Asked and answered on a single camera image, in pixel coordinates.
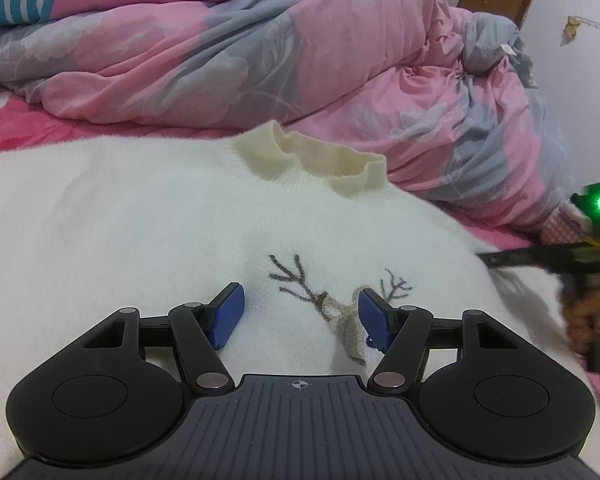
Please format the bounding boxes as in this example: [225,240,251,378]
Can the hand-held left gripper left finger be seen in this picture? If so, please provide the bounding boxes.
[82,282,246,397]

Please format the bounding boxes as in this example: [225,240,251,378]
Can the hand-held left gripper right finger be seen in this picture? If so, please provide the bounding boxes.
[357,285,521,396]

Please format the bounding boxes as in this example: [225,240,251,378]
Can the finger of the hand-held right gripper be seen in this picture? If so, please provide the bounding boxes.
[480,244,563,272]

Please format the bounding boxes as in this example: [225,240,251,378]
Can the white fluffy sweater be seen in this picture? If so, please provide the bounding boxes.
[0,120,600,480]

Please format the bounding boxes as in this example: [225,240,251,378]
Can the person's right hand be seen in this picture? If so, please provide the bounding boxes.
[564,290,600,361]

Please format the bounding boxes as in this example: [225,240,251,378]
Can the folded pink checked blanket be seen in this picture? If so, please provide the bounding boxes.
[540,200,596,246]

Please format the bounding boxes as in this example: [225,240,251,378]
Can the pink grey floral quilt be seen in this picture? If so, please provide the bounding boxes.
[0,0,581,233]

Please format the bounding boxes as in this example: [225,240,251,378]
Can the pink floral bed sheet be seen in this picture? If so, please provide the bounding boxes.
[0,85,600,441]

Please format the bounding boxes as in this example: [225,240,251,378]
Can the wall hook rack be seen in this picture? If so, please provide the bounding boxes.
[560,14,600,96]

